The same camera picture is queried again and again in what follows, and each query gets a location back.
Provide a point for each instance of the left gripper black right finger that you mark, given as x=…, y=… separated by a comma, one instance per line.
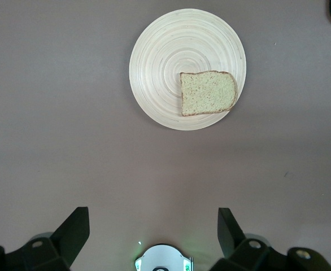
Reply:
x=250, y=254

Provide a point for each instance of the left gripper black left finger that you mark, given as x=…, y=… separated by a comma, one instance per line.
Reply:
x=47, y=254

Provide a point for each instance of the slice of brown toast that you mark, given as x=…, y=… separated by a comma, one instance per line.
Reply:
x=208, y=93

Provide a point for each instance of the round light wooden plate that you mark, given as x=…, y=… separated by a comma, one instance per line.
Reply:
x=160, y=70

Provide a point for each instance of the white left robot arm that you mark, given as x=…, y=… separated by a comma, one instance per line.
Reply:
x=162, y=255

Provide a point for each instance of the brown table cover sheet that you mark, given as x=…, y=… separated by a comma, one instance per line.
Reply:
x=69, y=141

